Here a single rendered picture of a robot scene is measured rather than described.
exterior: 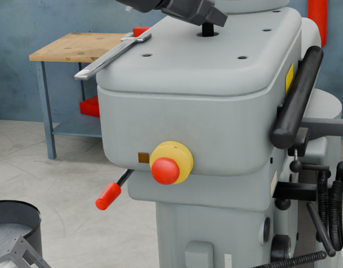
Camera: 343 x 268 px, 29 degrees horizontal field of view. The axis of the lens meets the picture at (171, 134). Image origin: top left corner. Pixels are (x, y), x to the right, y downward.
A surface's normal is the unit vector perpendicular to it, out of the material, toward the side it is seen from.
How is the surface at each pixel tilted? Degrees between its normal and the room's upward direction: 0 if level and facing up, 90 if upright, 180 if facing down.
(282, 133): 90
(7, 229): 0
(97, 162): 0
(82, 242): 0
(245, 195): 90
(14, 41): 90
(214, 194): 90
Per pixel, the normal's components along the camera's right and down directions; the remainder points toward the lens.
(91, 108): -0.60, 0.32
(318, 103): -0.06, -0.93
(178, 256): -0.38, 0.36
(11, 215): -0.18, 0.31
